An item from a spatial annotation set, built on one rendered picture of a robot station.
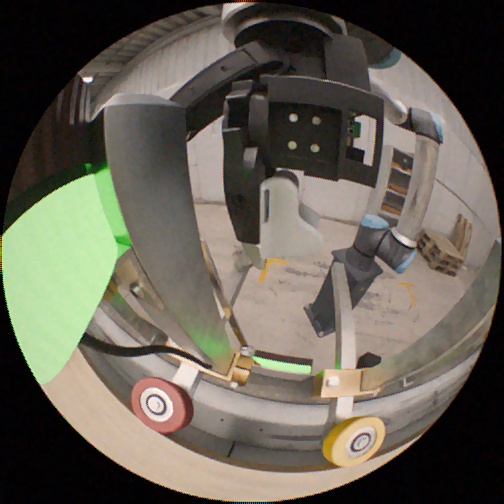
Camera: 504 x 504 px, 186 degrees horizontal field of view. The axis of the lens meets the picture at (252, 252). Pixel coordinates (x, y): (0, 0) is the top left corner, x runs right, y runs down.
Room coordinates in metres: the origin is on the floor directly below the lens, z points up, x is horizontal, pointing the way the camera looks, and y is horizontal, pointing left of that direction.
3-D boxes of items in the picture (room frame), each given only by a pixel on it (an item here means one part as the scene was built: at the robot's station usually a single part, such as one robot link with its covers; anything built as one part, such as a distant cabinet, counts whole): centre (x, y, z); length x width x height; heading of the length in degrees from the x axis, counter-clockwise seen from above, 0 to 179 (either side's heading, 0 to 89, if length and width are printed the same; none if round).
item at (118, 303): (0.12, 0.29, 0.89); 0.04 x 0.04 x 0.48; 74
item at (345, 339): (0.09, -0.18, 0.82); 0.44 x 0.03 x 0.04; 164
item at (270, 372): (0.07, 0.01, 0.75); 0.26 x 0.01 x 0.10; 74
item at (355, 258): (0.57, -0.61, 0.65); 0.19 x 0.19 x 0.10
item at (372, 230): (0.56, -0.61, 0.79); 0.17 x 0.15 x 0.18; 24
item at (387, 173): (1.84, -2.35, 0.78); 0.90 x 0.45 x 1.55; 73
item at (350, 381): (-0.01, -0.17, 0.83); 0.14 x 0.06 x 0.05; 74
